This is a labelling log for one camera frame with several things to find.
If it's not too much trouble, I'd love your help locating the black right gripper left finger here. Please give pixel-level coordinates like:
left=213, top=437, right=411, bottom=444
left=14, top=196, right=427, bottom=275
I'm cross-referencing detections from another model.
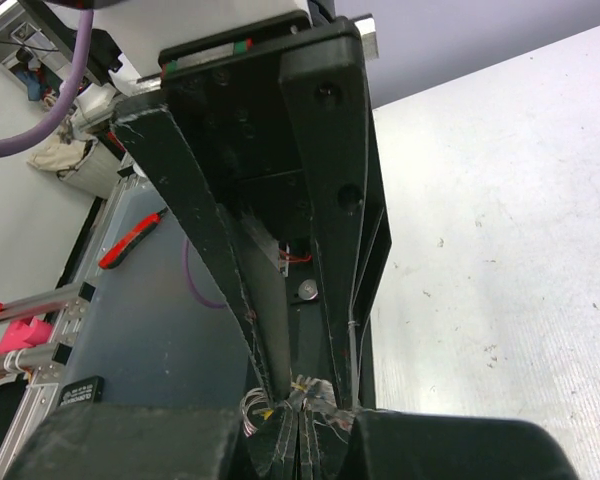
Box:
left=5, top=403, right=297, bottom=479

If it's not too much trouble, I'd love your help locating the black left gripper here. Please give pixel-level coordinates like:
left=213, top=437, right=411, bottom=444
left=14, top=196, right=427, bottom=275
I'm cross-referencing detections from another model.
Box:
left=112, top=12, right=391, bottom=408

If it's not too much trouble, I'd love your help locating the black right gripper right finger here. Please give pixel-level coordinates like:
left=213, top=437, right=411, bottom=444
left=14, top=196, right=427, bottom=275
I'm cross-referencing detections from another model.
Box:
left=297, top=407, right=581, bottom=480

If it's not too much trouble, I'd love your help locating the steel key organiser ring disc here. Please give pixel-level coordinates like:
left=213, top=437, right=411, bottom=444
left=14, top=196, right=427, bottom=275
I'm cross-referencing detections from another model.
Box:
left=239, top=375, right=355, bottom=440

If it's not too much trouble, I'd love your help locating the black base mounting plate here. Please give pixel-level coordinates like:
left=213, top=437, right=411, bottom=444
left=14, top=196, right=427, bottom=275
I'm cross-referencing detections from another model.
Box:
left=274, top=239, right=376, bottom=406

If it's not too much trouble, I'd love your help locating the red black hand tool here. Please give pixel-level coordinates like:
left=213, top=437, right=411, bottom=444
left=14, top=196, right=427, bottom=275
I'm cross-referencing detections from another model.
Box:
left=98, top=207, right=169, bottom=270

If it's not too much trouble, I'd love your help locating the aluminium frame outside cell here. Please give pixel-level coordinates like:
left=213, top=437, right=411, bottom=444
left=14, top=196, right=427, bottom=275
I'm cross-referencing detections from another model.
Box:
left=0, top=281, right=96, bottom=479

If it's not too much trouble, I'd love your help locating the pink block on frame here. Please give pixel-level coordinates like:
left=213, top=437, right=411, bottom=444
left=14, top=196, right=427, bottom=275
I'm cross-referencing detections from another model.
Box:
left=0, top=303, right=52, bottom=355

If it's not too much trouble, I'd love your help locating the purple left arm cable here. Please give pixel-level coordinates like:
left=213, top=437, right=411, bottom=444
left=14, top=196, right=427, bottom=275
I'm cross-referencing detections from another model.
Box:
left=0, top=7, right=96, bottom=162

